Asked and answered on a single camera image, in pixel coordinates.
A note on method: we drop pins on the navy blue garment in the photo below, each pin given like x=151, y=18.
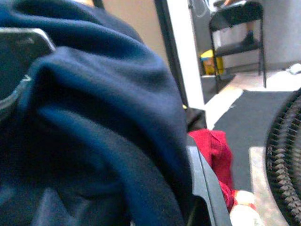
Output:
x=105, y=117

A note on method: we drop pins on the black tall door frame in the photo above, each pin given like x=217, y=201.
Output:
x=169, y=47

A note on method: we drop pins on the black metal chair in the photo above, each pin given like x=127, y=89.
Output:
x=235, y=14

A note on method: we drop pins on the yellow container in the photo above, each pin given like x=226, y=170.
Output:
x=209, y=63

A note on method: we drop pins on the black floor fan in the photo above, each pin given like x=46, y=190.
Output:
x=287, y=164

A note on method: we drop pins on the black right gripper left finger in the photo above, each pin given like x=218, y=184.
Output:
x=16, y=58

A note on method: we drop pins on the white cloth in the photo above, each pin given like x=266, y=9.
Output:
x=294, y=69

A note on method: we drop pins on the black floor mat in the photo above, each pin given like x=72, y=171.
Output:
x=249, y=122

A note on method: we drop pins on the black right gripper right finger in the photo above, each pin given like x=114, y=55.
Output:
x=207, y=202

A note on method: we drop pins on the red garment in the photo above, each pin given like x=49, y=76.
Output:
x=216, y=153

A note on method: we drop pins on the clear plastic bag red tape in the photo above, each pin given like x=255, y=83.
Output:
x=242, y=212

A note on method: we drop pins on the person leg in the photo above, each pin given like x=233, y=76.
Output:
x=249, y=37

